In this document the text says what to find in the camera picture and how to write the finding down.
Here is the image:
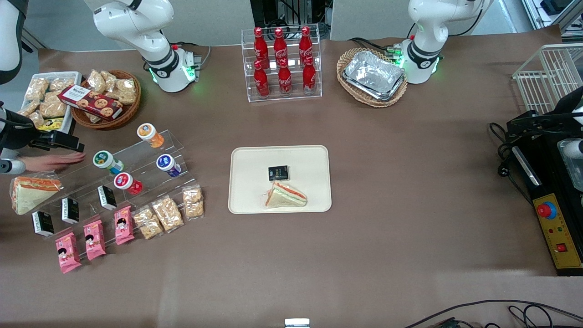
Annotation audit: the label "pink snack packet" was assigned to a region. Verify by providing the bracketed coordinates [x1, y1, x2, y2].
[114, 205, 136, 246]
[55, 232, 82, 274]
[83, 220, 107, 261]

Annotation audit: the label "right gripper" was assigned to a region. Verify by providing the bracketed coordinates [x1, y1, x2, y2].
[0, 102, 86, 153]

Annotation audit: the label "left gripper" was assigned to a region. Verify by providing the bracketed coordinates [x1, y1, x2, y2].
[506, 86, 583, 138]

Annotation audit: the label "red cola bottle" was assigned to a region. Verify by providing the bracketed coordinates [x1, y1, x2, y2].
[253, 27, 270, 69]
[273, 27, 289, 68]
[299, 26, 314, 66]
[253, 60, 271, 98]
[277, 59, 293, 97]
[302, 56, 317, 94]

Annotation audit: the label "beige serving tray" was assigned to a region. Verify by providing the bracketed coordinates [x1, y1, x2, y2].
[228, 145, 332, 215]

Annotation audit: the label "orange gum bottle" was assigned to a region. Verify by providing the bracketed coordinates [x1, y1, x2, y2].
[137, 123, 164, 149]

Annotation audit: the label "dark wicker basket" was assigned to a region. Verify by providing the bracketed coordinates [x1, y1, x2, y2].
[70, 70, 142, 131]

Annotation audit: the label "black cable with plug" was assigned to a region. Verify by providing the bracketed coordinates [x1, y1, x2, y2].
[489, 121, 517, 179]

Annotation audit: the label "black cables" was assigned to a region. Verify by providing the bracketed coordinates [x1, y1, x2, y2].
[403, 299, 583, 328]

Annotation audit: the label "stacked aluminium foil trays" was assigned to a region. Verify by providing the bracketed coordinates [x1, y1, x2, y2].
[342, 50, 406, 102]

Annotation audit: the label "brown table cover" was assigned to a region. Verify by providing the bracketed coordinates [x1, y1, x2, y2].
[0, 25, 583, 328]

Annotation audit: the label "clear acrylic bottle rack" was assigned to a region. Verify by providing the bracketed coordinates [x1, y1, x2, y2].
[241, 24, 323, 103]

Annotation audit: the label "small wrapped triangle sandwich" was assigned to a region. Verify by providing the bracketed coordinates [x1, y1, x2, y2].
[264, 181, 308, 209]

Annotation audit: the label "light wicker basket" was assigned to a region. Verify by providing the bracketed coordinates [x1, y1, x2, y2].
[336, 47, 409, 108]

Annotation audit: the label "blue gum bottle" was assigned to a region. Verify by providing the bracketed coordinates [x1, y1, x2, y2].
[156, 154, 182, 178]

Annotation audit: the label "black equipment rack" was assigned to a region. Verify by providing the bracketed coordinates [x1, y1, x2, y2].
[250, 0, 334, 29]

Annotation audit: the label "large wrapped triangle sandwich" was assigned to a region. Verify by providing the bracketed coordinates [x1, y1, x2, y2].
[10, 176, 63, 215]

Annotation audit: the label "white rectangular tray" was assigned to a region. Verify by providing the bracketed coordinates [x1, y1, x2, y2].
[19, 72, 83, 135]

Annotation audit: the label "black and yellow control box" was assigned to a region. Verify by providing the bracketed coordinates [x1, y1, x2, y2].
[506, 109, 583, 277]

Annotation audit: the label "small black box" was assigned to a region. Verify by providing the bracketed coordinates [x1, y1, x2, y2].
[61, 197, 80, 225]
[31, 211, 55, 238]
[97, 185, 118, 211]

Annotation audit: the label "green cap gum bottle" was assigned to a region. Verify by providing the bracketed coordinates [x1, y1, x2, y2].
[93, 151, 124, 175]

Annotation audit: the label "red emergency stop button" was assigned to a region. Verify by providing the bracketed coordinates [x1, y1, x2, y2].
[536, 201, 557, 220]

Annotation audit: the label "person's hand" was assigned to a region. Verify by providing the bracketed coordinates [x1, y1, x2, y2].
[22, 153, 87, 172]

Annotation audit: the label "white wire basket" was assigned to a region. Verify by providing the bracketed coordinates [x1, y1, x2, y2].
[512, 43, 583, 115]

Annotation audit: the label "yellow snack packet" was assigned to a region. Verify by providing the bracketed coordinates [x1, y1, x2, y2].
[38, 117, 65, 132]

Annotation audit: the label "black base cable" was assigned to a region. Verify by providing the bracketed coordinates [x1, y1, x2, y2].
[348, 37, 398, 54]

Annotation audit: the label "red cookie box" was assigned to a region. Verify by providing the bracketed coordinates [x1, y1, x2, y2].
[58, 85, 124, 122]

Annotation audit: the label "grey base cable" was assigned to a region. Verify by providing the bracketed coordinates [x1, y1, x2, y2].
[172, 42, 213, 69]

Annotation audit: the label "clear acrylic stepped stand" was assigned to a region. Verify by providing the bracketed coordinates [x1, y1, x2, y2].
[26, 129, 204, 256]

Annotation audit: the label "clear plastic container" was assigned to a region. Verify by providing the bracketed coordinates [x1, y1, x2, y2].
[557, 138, 583, 192]

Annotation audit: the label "red gum bottle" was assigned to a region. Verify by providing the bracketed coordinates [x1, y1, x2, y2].
[114, 173, 143, 196]

